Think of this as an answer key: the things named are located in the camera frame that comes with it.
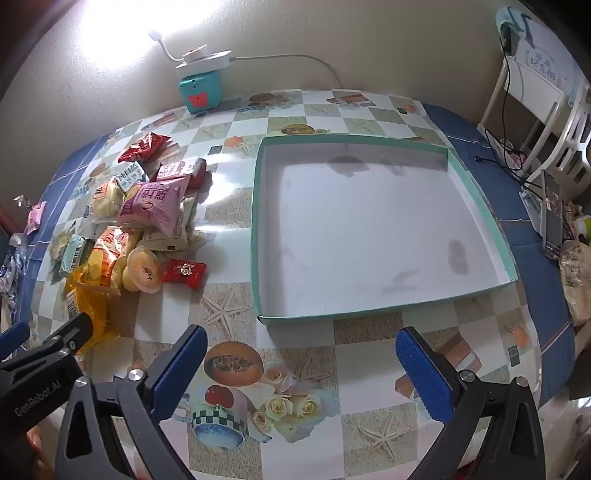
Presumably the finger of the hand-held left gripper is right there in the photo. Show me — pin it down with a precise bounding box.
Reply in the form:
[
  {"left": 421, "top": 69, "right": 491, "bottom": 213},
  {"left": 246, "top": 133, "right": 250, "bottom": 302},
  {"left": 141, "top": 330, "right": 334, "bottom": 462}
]
[
  {"left": 0, "top": 320, "right": 31, "bottom": 361},
  {"left": 28, "top": 313, "right": 94, "bottom": 365}
]

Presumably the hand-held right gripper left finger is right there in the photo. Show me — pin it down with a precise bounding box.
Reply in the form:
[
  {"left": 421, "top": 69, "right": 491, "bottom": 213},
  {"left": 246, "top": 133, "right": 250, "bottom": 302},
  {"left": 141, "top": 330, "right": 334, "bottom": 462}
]
[{"left": 54, "top": 324, "right": 208, "bottom": 480}]

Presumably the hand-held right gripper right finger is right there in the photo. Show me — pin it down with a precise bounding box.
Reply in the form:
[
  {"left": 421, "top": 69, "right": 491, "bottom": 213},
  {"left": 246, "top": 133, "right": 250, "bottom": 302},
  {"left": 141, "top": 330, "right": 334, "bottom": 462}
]
[{"left": 394, "top": 327, "right": 546, "bottom": 480}]

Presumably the small green snack packet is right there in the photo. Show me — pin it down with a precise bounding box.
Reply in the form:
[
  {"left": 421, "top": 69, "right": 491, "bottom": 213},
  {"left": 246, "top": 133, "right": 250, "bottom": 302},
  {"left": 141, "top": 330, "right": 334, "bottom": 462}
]
[{"left": 61, "top": 234, "right": 96, "bottom": 278}]

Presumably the small red candy packet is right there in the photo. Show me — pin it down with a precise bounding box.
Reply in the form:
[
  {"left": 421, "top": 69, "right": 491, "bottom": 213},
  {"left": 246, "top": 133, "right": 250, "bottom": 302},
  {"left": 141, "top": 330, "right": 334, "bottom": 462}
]
[{"left": 161, "top": 258, "right": 208, "bottom": 290}]

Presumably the pink snack packet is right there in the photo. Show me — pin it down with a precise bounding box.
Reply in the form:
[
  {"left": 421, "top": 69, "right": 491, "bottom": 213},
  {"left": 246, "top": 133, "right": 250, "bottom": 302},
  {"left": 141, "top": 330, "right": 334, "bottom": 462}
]
[{"left": 117, "top": 175, "right": 192, "bottom": 237}]

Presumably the teal cardboard tray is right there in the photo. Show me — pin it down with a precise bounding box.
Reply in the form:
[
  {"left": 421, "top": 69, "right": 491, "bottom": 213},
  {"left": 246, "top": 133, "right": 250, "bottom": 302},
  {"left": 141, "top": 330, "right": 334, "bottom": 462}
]
[{"left": 250, "top": 133, "right": 519, "bottom": 326}]

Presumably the pile of assorted snack packets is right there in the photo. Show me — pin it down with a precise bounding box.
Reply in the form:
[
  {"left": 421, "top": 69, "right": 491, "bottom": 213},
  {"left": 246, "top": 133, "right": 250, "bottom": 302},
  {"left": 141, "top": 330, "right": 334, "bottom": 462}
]
[{"left": 61, "top": 132, "right": 213, "bottom": 356}]

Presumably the maroon snack packet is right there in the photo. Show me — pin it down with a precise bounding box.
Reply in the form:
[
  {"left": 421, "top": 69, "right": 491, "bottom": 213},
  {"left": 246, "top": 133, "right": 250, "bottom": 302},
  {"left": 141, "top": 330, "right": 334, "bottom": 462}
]
[{"left": 156, "top": 158, "right": 212, "bottom": 189}]

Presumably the red triangular snack packet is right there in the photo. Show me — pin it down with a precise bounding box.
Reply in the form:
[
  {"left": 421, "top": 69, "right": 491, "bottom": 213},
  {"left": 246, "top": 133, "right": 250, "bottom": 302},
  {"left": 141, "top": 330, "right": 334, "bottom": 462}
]
[{"left": 117, "top": 132, "right": 171, "bottom": 163}]

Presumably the blue white packet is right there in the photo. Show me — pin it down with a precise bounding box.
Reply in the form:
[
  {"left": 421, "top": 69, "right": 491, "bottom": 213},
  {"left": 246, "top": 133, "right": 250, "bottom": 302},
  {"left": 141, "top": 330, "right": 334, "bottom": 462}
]
[{"left": 0, "top": 233, "right": 25, "bottom": 296}]

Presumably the checkered printed tablecloth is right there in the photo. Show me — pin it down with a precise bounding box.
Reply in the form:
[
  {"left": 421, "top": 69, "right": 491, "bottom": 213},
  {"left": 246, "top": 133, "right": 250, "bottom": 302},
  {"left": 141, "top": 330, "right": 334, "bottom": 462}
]
[{"left": 14, "top": 88, "right": 578, "bottom": 480}]

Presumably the pink wrapper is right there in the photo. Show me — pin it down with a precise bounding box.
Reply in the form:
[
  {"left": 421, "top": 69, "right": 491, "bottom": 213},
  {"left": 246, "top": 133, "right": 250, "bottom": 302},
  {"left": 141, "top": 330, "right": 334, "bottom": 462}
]
[{"left": 27, "top": 202, "right": 48, "bottom": 234}]

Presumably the clear plastic bag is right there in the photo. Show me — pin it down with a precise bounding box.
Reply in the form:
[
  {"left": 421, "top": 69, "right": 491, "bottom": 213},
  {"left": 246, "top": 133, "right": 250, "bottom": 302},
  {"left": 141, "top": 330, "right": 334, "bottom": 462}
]
[{"left": 560, "top": 240, "right": 591, "bottom": 326}]

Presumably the white phone stand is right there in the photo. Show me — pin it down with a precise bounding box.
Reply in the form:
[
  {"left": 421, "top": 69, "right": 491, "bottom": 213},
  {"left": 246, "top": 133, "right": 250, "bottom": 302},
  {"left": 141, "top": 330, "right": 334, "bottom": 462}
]
[{"left": 519, "top": 168, "right": 546, "bottom": 232}]

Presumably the smartphone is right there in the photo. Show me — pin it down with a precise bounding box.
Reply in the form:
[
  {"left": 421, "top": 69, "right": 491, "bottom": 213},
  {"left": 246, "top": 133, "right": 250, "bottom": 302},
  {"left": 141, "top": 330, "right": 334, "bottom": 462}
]
[{"left": 540, "top": 168, "right": 565, "bottom": 260}]

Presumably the small teal box red label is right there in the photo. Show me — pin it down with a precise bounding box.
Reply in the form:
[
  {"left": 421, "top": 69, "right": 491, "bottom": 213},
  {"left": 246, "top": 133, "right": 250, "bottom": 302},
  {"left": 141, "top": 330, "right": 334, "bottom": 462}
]
[{"left": 178, "top": 69, "right": 225, "bottom": 114}]

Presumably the white chair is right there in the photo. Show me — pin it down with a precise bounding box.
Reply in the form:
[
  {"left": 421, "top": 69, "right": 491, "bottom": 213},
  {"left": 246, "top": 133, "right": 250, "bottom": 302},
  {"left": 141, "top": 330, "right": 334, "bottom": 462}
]
[{"left": 477, "top": 44, "right": 591, "bottom": 195}]

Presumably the white power strip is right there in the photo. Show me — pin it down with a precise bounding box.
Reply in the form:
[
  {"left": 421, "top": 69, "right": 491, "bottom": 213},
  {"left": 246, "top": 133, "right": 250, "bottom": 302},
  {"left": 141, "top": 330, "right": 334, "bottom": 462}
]
[{"left": 174, "top": 45, "right": 233, "bottom": 79}]

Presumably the white gooseneck lamp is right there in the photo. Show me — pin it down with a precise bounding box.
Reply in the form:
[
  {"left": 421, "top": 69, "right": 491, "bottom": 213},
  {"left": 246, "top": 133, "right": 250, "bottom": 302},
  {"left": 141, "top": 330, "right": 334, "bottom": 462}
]
[{"left": 148, "top": 30, "right": 185, "bottom": 62}]

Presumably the white paper sign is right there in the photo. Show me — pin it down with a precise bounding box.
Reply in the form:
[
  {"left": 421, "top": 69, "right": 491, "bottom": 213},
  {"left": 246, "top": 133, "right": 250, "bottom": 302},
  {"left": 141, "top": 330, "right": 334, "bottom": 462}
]
[{"left": 512, "top": 21, "right": 580, "bottom": 109}]

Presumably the teal hanging object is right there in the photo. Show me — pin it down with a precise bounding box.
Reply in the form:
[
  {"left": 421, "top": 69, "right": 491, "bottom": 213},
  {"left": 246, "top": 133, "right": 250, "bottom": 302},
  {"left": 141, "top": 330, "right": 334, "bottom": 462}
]
[{"left": 496, "top": 7, "right": 532, "bottom": 54}]

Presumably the black cable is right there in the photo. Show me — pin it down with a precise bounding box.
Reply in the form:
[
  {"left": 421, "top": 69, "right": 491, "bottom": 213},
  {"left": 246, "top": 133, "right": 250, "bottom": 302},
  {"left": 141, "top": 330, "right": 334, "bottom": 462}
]
[{"left": 475, "top": 53, "right": 532, "bottom": 174}]

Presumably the white power cable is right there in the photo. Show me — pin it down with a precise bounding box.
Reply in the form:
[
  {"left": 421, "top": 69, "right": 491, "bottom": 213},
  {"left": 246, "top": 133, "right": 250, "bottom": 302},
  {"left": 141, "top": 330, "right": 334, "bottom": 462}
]
[{"left": 231, "top": 54, "right": 345, "bottom": 90}]

